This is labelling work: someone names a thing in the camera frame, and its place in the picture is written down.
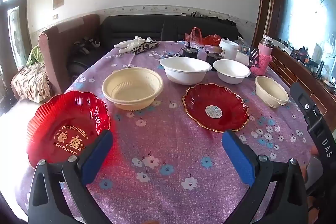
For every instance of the black round device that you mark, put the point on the black round device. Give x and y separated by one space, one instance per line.
190 52
213 58

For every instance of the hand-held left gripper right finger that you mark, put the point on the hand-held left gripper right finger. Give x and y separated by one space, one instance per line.
239 158

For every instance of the purple floral tablecloth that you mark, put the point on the purple floral tablecloth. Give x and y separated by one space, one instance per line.
170 148

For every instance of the white plastic jar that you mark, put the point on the white plastic jar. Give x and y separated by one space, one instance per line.
228 49

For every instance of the small wall plaque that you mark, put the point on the small wall plaque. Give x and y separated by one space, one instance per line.
58 0

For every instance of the red plastic bag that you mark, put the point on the red plastic bag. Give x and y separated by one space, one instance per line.
210 40

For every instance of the brown armchair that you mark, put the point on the brown armchair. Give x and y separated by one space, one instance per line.
52 56

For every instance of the wooden brick pattern cabinet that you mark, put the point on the wooden brick pattern cabinet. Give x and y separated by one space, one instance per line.
302 77

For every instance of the red plate with gold print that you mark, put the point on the red plate with gold print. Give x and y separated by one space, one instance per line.
60 113

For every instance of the large white bowl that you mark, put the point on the large white bowl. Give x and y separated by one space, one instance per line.
183 77

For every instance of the small cream bowl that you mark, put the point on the small cream bowl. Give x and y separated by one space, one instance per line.
267 99

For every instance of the white gloves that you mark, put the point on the white gloves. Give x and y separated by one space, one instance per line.
128 44

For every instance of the large cream bowl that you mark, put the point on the large cream bowl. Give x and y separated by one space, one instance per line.
131 92

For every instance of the medium white bowl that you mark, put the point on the medium white bowl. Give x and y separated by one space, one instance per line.
231 77

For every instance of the red plate with gold rim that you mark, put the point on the red plate with gold rim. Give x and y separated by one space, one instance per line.
199 106

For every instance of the patterned blanket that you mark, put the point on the patterned blanket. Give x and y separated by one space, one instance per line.
29 82

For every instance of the person's right hand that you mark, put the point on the person's right hand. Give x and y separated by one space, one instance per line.
314 151

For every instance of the green cloth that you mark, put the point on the green cloth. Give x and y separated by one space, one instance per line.
35 54

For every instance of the glass panel door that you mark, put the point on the glass panel door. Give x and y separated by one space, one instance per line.
15 29

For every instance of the pink bottle with knitted sleeve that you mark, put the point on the pink bottle with knitted sleeve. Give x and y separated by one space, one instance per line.
263 56

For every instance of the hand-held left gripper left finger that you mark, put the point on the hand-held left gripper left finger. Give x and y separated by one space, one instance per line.
97 153

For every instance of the black sofa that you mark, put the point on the black sofa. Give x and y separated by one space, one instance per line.
131 27

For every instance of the small white container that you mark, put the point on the small white container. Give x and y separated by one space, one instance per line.
242 58

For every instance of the leopard print pouch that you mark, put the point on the leopard print pouch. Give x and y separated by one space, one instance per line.
144 47

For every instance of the large glossy screen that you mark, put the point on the large glossy screen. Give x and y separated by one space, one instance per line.
307 3

